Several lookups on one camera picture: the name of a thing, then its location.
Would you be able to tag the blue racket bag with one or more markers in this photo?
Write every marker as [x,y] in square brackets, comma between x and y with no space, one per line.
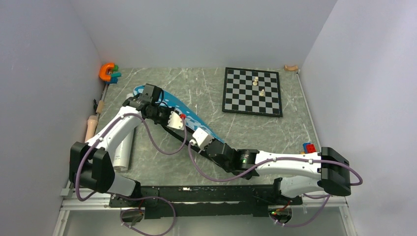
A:
[189,117]

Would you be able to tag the white chess piece upper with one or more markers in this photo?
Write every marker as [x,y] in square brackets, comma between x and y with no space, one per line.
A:
[255,81]

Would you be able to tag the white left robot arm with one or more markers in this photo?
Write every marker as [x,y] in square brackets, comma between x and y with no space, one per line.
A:
[91,163]

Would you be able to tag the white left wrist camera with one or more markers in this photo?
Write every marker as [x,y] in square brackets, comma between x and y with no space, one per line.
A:
[175,121]

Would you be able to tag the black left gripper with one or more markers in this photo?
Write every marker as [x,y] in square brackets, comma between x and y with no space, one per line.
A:
[169,109]

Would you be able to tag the orange horseshoe magnet toy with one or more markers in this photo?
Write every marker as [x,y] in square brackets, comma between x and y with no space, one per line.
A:
[106,71]

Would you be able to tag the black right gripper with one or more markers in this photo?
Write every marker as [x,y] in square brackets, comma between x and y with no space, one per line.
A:
[204,153]

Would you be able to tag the wooden arch block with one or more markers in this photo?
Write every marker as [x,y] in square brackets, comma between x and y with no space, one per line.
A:
[291,68]

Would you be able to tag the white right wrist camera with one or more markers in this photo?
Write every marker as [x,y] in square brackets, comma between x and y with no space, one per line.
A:
[202,138]

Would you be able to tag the colourful brick toy train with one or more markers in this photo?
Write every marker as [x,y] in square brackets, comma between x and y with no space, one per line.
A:
[308,148]

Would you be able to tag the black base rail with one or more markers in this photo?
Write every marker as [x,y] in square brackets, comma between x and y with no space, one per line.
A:
[210,200]

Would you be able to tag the black white chessboard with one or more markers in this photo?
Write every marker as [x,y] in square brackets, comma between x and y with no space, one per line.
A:
[241,97]

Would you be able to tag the teal blue toy blocks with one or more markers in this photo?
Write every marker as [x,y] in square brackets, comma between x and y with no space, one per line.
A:
[114,74]

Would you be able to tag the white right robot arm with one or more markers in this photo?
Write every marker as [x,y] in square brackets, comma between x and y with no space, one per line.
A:
[326,170]

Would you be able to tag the white shuttlecock tube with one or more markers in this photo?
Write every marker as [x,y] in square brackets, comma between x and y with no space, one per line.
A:
[123,152]

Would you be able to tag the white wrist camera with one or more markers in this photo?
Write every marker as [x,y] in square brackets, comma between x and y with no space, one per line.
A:
[202,138]
[175,121]

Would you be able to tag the wooden rolling pin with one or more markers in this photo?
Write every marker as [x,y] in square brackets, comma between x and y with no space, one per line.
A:
[91,127]

